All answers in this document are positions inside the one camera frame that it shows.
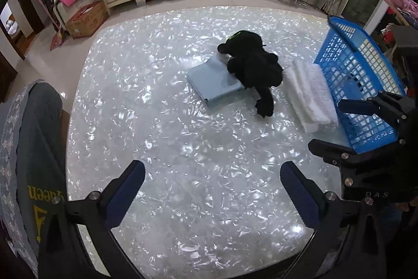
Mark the grey garment with yellow print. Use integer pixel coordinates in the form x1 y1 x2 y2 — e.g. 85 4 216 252
16 83 71 254

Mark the pile of pink clothes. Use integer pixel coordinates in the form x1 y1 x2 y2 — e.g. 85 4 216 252
382 0 418 18

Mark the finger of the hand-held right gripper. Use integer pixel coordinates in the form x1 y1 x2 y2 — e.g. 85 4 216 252
338 91 407 124
308 139 360 169

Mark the brown printed cardboard box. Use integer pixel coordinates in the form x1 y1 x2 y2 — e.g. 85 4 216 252
65 1 109 39

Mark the light blue cloth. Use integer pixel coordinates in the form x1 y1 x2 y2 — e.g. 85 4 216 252
187 56 245 106

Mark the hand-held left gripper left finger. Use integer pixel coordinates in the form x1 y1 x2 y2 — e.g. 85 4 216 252
37 160 146 279

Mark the white towel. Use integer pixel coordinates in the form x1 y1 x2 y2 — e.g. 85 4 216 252
283 59 339 133

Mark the broom with red bristles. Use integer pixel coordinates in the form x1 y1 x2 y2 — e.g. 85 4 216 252
36 0 68 51

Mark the floral grey chair cover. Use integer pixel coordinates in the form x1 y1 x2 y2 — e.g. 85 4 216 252
0 79 44 276

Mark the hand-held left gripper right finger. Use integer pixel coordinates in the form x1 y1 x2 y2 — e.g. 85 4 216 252
280 161 389 279

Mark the blue plastic basket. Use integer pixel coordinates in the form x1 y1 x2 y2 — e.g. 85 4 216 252
313 16 407 154

